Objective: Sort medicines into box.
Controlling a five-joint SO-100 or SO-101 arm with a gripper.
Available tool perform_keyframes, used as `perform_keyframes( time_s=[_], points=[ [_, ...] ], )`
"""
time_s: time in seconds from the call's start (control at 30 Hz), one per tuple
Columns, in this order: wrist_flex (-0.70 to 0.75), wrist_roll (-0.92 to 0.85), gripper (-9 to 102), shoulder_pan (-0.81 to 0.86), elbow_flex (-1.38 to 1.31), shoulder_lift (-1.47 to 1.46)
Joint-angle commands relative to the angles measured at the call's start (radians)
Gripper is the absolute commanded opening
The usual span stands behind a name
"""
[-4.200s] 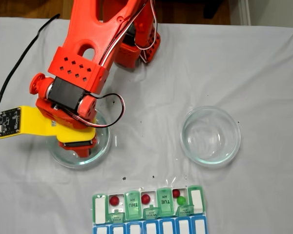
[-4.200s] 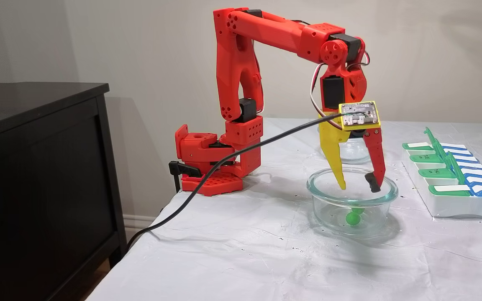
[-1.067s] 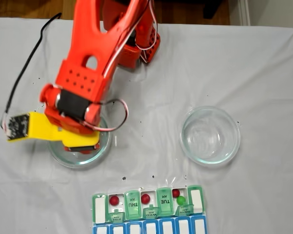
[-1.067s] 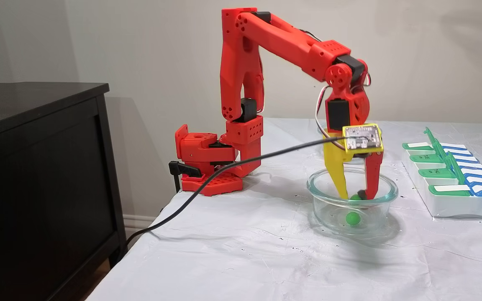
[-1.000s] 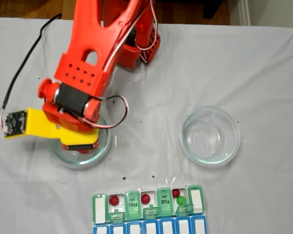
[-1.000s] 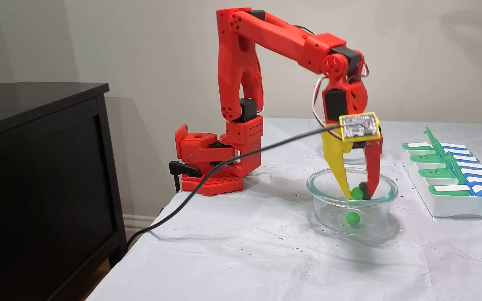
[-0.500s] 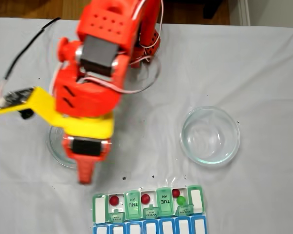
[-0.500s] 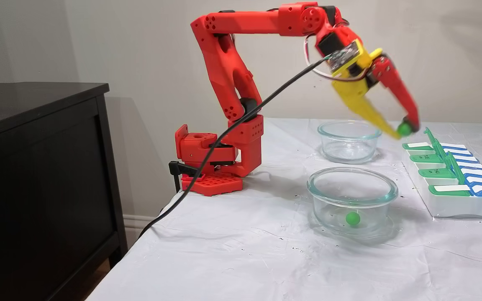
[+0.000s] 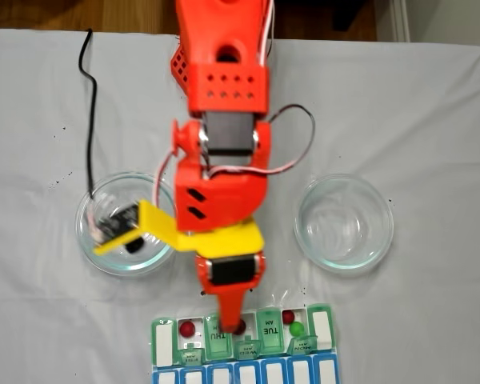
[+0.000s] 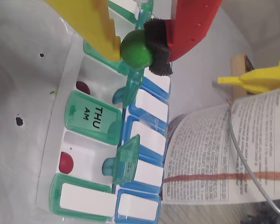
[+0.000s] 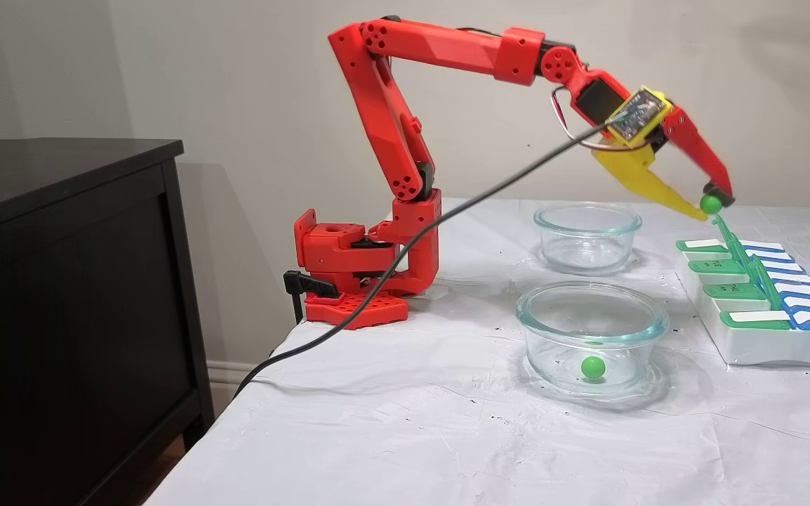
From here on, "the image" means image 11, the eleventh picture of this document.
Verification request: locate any weekly pill organizer box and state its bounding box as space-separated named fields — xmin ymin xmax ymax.
xmin=674 ymin=214 xmax=810 ymax=370

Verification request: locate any clear glass bowl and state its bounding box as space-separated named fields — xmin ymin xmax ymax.
xmin=515 ymin=281 xmax=671 ymax=396
xmin=533 ymin=202 xmax=643 ymax=276

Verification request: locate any white tablecloth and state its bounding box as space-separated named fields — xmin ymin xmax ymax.
xmin=145 ymin=198 xmax=810 ymax=506

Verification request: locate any black table clamp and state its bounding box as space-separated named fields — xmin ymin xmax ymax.
xmin=283 ymin=270 xmax=340 ymax=324

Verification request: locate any black wooden cabinet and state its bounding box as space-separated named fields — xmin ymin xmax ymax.
xmin=0 ymin=138 xmax=214 ymax=506

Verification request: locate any camera board on yellow mount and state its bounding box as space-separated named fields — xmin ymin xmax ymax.
xmin=605 ymin=86 xmax=674 ymax=148

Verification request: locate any red white servo wire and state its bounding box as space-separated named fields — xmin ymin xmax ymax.
xmin=551 ymin=88 xmax=634 ymax=153

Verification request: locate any black camera cable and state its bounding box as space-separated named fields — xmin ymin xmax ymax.
xmin=233 ymin=121 xmax=617 ymax=400

